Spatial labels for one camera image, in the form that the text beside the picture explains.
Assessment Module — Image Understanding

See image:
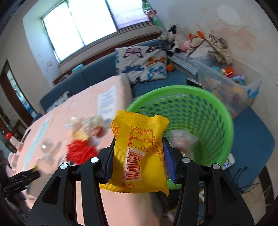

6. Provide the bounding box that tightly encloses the clear plastic storage bin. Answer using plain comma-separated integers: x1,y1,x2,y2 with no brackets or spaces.
192,54,263,119

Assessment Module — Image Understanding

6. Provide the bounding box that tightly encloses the window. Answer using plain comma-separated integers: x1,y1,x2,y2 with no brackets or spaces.
40,0,152,63

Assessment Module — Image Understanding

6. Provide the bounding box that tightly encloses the clear plastic bag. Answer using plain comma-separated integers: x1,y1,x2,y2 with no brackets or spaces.
168,129,199,157

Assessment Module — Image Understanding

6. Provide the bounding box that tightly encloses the long grey patterned cloth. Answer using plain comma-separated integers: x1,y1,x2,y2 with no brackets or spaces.
168,52,198,75

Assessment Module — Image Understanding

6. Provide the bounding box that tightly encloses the grey white plush toy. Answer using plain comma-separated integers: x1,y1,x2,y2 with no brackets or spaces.
157,30,172,42

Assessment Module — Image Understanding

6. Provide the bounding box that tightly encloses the red foam fruit net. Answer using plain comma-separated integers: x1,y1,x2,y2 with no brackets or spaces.
65,139,99,164

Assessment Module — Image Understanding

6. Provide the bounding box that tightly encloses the blue sofa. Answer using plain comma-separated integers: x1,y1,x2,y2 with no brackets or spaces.
39,39,275,194

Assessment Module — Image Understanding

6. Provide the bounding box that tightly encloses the green plastic mesh basket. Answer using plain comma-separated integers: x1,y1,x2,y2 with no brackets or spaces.
126,85,234,190

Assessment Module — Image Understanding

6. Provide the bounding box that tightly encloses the butterfly print pillow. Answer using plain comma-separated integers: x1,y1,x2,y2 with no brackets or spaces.
115,45,169,85

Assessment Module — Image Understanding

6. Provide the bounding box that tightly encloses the black remote control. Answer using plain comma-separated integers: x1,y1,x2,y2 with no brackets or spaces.
22,129,31,144

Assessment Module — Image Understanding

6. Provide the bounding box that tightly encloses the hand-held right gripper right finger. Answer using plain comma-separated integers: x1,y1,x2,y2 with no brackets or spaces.
162,136,254,226

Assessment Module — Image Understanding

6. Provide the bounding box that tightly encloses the pink printed blanket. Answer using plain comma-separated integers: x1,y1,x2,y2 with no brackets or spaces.
22,75,167,226

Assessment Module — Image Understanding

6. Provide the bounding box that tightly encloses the large yellow snack packet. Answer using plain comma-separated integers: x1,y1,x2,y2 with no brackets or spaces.
99,110,170,197

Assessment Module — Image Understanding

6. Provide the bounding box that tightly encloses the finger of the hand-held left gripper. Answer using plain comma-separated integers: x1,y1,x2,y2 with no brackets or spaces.
9,174,41,188
10,167,39,177

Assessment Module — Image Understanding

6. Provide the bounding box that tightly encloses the clear plastic cup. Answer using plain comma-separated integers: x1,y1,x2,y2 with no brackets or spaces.
40,139,55,157

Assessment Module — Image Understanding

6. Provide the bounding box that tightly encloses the patterned beige cloth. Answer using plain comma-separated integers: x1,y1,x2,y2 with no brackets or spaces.
208,35,234,66

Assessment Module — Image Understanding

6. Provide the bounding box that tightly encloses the orange fox plush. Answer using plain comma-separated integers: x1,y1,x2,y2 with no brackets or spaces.
189,31,206,47

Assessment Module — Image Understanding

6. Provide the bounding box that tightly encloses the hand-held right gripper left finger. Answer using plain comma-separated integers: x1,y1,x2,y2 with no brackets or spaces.
26,136,116,226

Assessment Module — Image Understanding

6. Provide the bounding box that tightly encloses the small patterned cushion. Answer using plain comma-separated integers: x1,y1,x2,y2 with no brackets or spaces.
47,91,72,113

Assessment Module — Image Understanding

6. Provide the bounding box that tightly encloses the pink white soft item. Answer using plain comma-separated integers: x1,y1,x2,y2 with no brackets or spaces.
7,152,19,168

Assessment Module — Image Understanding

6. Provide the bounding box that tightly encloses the grey cloth bag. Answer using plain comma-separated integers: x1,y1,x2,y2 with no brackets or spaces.
187,40,218,59

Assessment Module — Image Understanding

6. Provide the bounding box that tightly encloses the white bottle red cap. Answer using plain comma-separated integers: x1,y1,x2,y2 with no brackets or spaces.
6,132,17,150

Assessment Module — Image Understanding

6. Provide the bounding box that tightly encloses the brown framed glass door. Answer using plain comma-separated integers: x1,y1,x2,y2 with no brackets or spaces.
0,59,37,122

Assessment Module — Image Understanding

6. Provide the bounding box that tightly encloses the small torn yellow wrapper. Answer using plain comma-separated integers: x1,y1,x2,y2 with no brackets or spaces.
72,128,89,142

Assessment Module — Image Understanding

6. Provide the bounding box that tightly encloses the white foam fruit net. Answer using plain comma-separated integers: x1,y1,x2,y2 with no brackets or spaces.
84,116,105,131

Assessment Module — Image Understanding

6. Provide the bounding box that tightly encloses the black cable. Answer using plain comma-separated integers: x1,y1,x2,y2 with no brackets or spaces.
236,166,272,205

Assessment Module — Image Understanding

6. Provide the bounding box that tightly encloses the purple toy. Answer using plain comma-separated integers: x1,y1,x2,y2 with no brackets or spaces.
232,75,247,84

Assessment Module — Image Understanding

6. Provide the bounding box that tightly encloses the black white cow plush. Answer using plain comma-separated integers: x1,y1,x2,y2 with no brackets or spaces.
167,25,185,54

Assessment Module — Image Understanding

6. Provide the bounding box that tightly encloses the colourful pinwheel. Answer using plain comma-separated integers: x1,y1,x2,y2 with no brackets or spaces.
142,2,163,27

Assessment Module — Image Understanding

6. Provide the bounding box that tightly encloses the small white device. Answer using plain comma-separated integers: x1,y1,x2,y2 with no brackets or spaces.
224,153,236,169

